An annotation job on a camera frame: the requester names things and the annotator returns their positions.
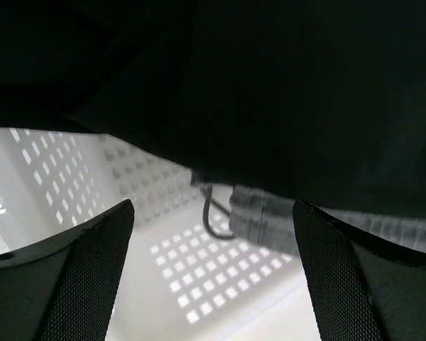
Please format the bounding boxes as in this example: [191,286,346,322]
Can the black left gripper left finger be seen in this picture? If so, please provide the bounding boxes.
[0,200,134,340]

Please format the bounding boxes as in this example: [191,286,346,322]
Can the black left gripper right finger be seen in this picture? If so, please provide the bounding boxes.
[293,200,426,340]

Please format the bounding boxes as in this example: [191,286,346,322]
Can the grey shorts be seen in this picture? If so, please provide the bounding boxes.
[190,170,426,259]

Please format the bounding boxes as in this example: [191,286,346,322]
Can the black shorts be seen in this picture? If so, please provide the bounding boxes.
[0,1,426,218]

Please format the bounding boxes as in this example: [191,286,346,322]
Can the white perforated basket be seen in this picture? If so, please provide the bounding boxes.
[0,129,318,340]

